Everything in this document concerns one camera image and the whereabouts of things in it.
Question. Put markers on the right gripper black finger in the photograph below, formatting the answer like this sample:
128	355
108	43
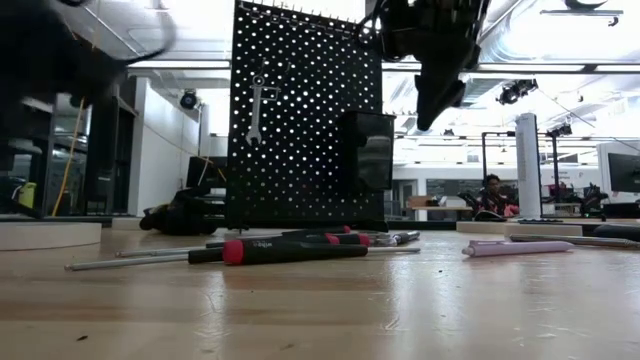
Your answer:
432	100

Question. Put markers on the black perforated peg board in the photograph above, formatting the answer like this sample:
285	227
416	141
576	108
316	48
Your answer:
300	200

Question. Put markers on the lilac ballpoint pen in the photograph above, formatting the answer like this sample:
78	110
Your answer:
520	248

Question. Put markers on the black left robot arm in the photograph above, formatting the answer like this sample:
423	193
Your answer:
45	55

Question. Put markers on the chrome double-prong peg hook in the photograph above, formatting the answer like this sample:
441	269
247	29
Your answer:
272	87

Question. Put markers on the long ceiling light strip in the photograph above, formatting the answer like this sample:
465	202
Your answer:
500	67

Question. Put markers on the black plastic hanging bin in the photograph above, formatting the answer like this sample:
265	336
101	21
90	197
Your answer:
370	150

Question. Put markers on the person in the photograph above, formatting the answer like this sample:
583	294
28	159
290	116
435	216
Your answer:
492	187

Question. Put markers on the white tower fan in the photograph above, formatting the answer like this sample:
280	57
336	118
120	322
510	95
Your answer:
528	165

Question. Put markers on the chrome multi-prong tool rack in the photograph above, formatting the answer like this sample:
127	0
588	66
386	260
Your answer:
300	20

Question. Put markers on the white masking tape roll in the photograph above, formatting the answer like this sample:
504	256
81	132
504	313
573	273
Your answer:
542	230
480	227
127	223
50	236

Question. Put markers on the black computer monitor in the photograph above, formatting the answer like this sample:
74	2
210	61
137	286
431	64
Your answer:
625	172
207	172

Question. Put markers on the black backpack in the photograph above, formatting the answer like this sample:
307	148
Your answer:
185	215

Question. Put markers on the yellow-green bottle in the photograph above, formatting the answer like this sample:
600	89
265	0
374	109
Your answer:
27	200

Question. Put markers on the black ceiling-mounted camera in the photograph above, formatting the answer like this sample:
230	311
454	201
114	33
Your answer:
515	91

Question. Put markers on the black metal table frame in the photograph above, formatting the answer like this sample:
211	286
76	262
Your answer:
425	225

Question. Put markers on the black camera on pole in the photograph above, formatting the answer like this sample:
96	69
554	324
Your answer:
560	130

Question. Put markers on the black dome security camera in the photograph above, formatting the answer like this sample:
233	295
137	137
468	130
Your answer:
188	100

